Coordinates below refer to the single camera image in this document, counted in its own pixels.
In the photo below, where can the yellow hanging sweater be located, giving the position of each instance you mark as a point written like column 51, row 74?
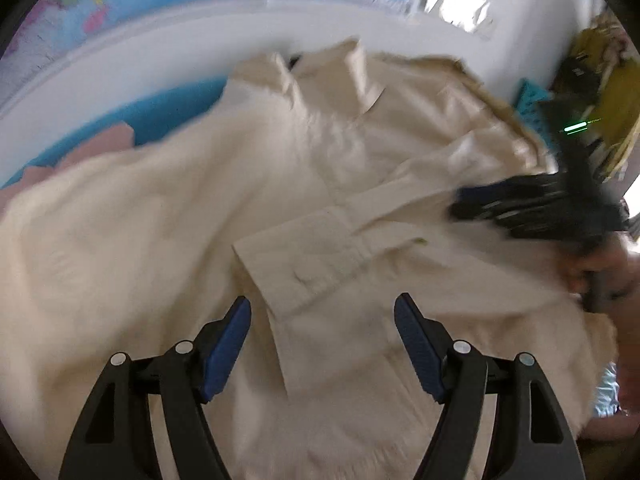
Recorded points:
column 620, row 100

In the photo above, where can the pink garment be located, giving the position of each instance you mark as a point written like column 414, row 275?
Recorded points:
column 107, row 140

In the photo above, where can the mustard brown garment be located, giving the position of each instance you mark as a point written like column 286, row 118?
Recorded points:
column 525, row 132

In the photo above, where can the cream shirt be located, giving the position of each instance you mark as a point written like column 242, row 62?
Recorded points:
column 200, row 210

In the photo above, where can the blue floral bed sheet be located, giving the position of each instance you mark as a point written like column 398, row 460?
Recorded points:
column 160, row 115

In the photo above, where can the person's right hand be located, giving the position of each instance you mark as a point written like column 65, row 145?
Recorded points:
column 615, row 265

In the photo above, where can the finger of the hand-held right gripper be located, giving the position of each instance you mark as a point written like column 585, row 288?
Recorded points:
column 500, row 217
column 480, row 194

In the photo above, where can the black handbag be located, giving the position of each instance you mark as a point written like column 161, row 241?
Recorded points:
column 575, row 77

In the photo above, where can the teal plastic basket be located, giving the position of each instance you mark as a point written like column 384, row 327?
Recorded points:
column 530, row 102

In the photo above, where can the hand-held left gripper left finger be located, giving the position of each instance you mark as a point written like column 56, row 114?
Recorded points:
column 227, row 345

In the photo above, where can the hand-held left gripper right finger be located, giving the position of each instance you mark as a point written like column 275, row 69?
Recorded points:
column 417, row 345

